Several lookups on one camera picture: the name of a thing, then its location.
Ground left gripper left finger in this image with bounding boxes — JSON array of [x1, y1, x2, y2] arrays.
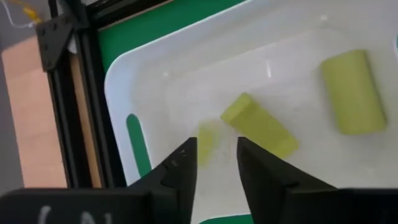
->
[[128, 136, 199, 224]]

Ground white cable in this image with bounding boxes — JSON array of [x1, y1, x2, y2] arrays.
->
[[0, 0, 35, 29]]

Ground yellow foam cylinder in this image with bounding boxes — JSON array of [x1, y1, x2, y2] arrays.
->
[[320, 49, 388, 136]]

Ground yellow extension cable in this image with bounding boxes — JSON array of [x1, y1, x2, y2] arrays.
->
[[8, 0, 43, 25]]

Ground black aluminium table frame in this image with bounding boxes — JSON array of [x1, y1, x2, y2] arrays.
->
[[35, 0, 175, 190]]

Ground yellow-green foam arch block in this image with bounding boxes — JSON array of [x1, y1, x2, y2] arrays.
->
[[220, 91, 300, 160]]

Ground green table mat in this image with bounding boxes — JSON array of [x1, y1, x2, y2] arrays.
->
[[97, 0, 254, 224]]

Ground white opaque plastic bin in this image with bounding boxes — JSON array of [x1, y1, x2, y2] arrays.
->
[[104, 0, 398, 224]]

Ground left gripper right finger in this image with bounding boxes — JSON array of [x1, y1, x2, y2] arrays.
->
[[236, 136, 339, 224]]

